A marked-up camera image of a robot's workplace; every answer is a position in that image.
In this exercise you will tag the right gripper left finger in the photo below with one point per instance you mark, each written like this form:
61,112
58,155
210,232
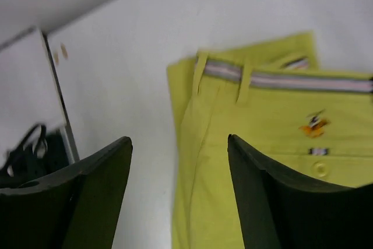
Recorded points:
77,206

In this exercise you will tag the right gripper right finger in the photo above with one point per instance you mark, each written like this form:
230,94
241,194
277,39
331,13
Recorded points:
279,207

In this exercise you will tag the yellow trousers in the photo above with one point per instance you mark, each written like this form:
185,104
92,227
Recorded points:
273,96

